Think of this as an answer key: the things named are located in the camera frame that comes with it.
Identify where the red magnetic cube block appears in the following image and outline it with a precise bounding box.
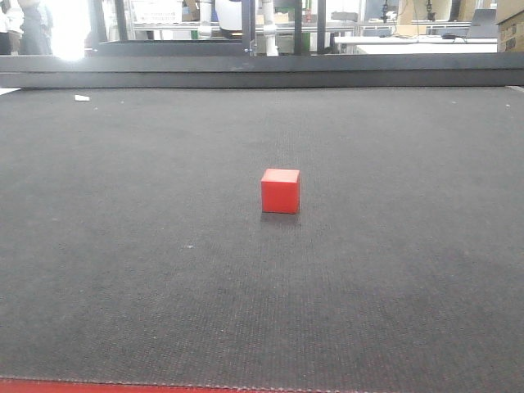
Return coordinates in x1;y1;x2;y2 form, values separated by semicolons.
260;168;300;215

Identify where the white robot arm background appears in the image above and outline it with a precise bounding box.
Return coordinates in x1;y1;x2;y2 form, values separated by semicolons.
197;0;278;56

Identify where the dark grey table mat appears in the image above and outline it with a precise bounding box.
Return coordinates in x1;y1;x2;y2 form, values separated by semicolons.
1;87;523;392

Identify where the white background workbench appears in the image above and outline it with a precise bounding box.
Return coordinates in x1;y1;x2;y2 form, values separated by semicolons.
334;36;498;55

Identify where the person in dark clothes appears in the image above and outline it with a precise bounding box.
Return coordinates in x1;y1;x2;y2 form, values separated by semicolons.
18;0;53;56

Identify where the cardboard box right edge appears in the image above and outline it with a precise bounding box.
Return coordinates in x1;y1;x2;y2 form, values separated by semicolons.
496;0;523;52

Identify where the black metal frame table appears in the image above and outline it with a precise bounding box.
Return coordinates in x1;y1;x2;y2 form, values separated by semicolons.
88;1;327;58

